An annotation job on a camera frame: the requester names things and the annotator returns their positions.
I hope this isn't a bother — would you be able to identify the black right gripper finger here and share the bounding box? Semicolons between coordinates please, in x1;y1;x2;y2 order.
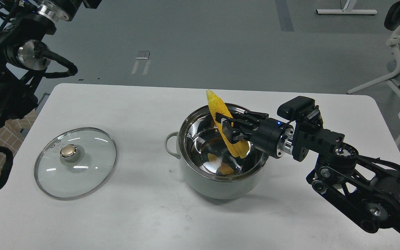
233;111;269;126
220;118;256;142

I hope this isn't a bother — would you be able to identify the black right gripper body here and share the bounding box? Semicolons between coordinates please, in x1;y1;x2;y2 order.
247;118;294;159

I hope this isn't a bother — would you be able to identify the yellow corn cob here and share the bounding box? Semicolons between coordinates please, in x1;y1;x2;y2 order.
206;90;250;159

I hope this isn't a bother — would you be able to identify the glass lid with gold knob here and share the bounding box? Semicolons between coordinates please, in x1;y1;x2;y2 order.
34;127;117;200

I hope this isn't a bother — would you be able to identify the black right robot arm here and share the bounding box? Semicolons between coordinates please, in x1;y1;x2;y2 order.
215;107;400;234

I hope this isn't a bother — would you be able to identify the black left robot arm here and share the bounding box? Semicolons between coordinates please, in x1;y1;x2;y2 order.
0;0;101;128

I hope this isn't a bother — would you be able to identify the white steel cooking pot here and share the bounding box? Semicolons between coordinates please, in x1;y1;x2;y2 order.
165;106;269;200

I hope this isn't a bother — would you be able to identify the white desk leg base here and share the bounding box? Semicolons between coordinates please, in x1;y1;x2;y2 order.
315;0;378;15

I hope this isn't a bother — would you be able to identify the beige checkered cloth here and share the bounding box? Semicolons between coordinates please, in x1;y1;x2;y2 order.
0;110;38;171

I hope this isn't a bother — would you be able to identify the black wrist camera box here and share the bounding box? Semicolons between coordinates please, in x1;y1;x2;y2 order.
277;95;315;121

